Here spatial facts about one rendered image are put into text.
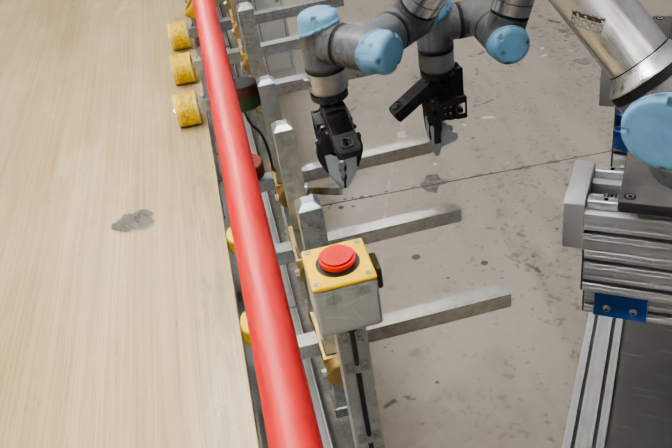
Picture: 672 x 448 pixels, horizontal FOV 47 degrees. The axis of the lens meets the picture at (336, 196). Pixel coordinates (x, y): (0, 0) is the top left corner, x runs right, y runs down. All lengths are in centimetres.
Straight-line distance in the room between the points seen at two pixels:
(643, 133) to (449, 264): 173
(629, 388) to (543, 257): 81
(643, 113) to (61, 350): 95
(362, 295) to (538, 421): 147
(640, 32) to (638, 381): 120
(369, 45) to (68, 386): 72
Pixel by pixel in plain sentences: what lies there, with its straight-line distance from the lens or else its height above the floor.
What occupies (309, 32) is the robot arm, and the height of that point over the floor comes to 124.
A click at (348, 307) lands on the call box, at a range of 82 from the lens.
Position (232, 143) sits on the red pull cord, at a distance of 19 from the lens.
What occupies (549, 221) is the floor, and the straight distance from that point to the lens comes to 290.
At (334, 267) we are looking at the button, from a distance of 80.
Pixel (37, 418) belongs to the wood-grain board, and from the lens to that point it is 125.
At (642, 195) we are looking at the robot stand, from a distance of 123.
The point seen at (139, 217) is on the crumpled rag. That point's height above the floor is 92.
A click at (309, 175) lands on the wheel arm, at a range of 168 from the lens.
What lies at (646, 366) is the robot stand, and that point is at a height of 21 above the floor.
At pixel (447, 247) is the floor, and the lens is 279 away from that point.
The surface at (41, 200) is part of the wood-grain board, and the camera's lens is 176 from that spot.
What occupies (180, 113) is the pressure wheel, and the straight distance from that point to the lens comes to 183.
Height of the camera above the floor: 173
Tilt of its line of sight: 34 degrees down
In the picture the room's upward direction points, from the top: 9 degrees counter-clockwise
